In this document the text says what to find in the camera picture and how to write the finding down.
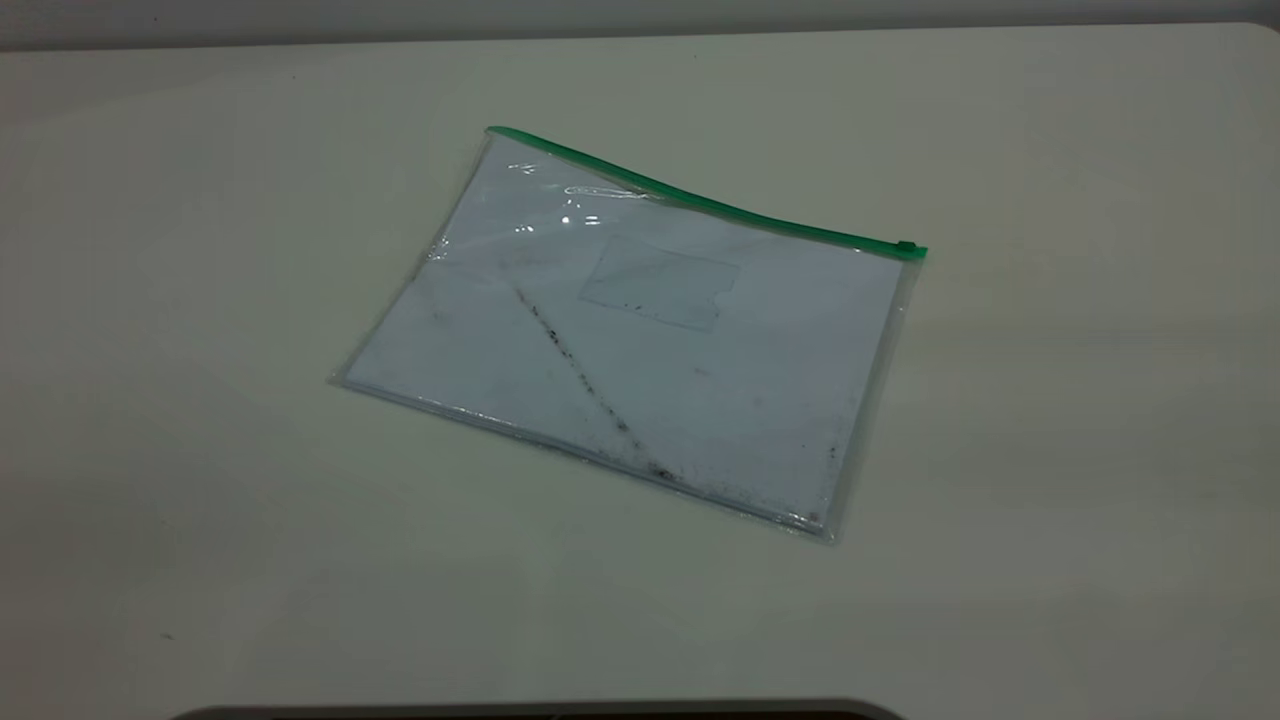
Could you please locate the clear plastic zip bag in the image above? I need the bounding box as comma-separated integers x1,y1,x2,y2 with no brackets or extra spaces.
328,125,929,544

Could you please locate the dark rounded base edge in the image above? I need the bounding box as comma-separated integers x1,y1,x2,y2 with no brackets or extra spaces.
168,698,907,720

